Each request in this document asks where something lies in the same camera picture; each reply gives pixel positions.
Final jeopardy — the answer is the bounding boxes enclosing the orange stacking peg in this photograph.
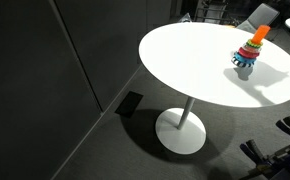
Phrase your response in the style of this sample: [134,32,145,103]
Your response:
[250,24,271,45]

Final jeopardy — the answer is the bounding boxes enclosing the grey chair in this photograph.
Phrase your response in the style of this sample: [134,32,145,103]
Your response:
[236,3,281,34]

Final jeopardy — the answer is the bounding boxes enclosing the large black and white ring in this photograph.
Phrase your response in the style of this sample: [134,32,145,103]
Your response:
[231,56,254,69]

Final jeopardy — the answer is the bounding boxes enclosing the green scalloped ring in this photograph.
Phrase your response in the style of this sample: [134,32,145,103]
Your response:
[245,38,264,50]

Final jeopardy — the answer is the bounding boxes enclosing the white table pedestal base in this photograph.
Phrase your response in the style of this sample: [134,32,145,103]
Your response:
[155,96,207,155]

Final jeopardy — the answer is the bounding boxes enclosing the red ring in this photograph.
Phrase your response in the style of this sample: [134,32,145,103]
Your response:
[237,46,261,60]

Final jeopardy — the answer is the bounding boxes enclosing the blue ring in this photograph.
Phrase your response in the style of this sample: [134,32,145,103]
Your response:
[233,51,257,66]

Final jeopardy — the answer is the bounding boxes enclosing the black metal rack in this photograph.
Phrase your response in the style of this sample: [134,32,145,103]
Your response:
[194,0,229,24]

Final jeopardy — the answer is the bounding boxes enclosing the black floor plate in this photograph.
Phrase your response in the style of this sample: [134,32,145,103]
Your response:
[114,90,144,119]

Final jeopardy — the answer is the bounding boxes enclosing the clear plastic ring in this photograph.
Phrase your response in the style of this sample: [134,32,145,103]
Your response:
[241,44,262,55]

